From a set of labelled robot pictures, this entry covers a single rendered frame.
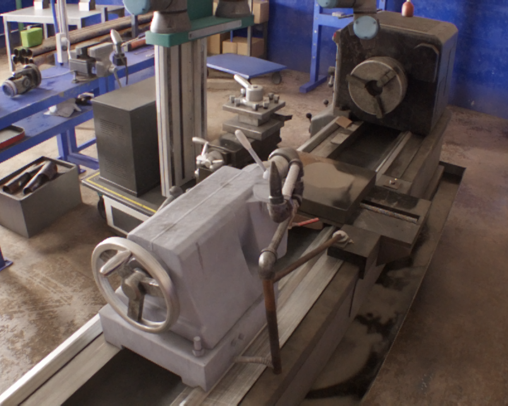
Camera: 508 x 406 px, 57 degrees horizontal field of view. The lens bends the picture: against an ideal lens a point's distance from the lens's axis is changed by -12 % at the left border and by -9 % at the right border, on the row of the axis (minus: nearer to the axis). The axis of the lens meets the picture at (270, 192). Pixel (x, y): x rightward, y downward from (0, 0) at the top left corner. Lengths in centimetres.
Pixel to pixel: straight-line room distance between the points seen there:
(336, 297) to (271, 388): 37
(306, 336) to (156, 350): 38
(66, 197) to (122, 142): 79
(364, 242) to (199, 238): 66
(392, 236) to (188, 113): 158
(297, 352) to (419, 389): 116
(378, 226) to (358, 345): 48
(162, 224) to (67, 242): 213
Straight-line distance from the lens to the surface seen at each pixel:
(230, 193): 119
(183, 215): 111
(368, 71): 226
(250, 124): 182
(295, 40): 633
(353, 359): 184
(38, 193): 326
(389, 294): 213
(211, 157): 168
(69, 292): 280
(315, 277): 147
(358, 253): 152
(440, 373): 243
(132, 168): 282
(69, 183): 344
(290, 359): 124
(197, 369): 110
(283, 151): 147
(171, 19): 230
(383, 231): 163
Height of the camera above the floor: 175
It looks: 30 degrees down
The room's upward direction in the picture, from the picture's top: 2 degrees clockwise
